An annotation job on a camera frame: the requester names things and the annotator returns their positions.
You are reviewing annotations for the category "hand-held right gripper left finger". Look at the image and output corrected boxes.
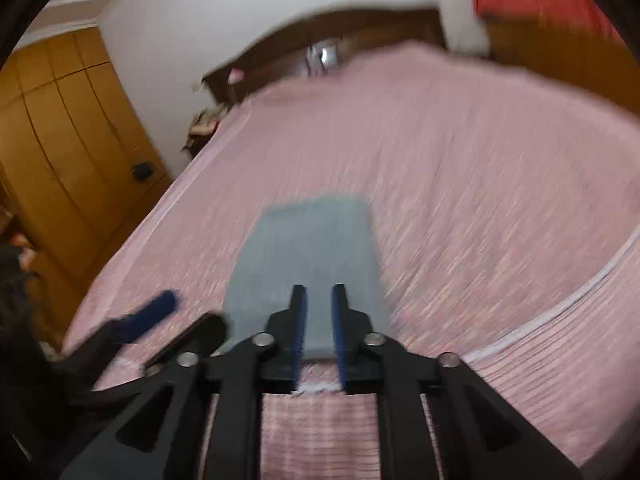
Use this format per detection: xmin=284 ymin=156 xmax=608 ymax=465
xmin=60 ymin=284 xmax=308 ymax=480

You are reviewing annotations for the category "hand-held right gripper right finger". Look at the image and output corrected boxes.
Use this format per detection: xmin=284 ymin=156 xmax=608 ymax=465
xmin=331 ymin=284 xmax=583 ymax=480

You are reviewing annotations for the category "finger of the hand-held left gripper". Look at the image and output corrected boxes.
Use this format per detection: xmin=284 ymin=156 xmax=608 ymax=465
xmin=70 ymin=289 xmax=179 ymax=367
xmin=144 ymin=312 xmax=229 ymax=379

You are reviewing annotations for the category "grey-blue towel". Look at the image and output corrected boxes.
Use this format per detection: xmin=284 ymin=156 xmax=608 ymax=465
xmin=222 ymin=197 xmax=393 ymax=361

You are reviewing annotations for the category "dark wooden nightstand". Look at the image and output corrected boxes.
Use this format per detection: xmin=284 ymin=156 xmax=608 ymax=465
xmin=180 ymin=130 xmax=216 ymax=161

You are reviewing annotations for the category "pile of clothes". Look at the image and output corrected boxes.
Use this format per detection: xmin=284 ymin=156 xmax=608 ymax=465
xmin=187 ymin=107 xmax=223 ymax=138

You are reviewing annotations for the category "wooden wardrobe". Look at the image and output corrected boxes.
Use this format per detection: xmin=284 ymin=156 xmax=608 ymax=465
xmin=0 ymin=27 xmax=173 ymax=346

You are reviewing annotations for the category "dark wooden headboard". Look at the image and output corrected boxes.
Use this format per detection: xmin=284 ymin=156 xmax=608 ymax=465
xmin=202 ymin=7 xmax=448 ymax=106

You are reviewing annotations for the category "wooden cabinet row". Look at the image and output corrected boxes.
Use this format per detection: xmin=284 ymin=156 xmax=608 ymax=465
xmin=482 ymin=15 xmax=640 ymax=121

